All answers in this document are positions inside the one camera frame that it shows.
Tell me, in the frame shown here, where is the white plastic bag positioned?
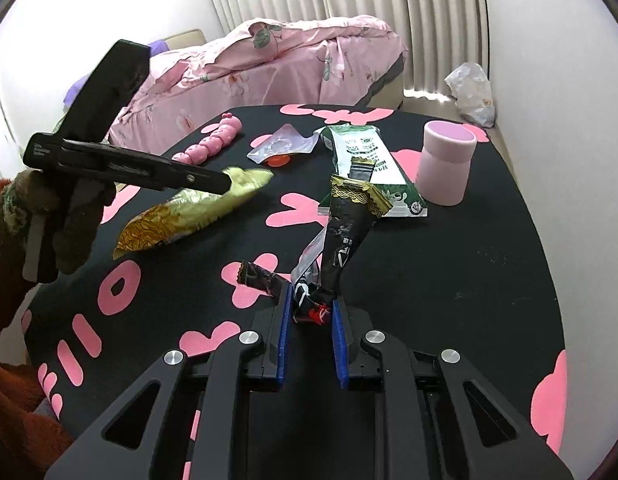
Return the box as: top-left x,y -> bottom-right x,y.
445,62 -> 496,128

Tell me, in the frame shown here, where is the light green snack bag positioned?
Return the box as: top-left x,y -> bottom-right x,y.
112,167 -> 273,260

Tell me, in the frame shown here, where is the black pink patterned tablecloth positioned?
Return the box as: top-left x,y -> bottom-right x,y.
26,106 -> 570,479

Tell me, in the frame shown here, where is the black gold snack wrapper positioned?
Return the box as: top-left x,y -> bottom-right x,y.
238,156 -> 395,326

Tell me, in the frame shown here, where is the clear lilac plastic packaging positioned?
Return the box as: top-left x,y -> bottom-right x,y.
247,124 -> 320,164

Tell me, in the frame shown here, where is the pink caterpillar toy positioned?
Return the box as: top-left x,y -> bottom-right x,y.
172,113 -> 243,165

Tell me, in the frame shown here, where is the pink floral quilt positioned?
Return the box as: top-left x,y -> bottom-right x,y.
107,15 -> 405,155

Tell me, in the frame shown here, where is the hand in brown sleeve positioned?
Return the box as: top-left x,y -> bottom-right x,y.
0,169 -> 116,283

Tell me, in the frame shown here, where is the green white carton box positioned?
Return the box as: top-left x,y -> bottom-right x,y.
317,125 -> 428,218

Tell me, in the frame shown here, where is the pink cylindrical cup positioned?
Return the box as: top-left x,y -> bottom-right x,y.
415,120 -> 477,207

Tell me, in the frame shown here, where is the purple pillow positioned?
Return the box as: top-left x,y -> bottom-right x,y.
62,39 -> 169,112

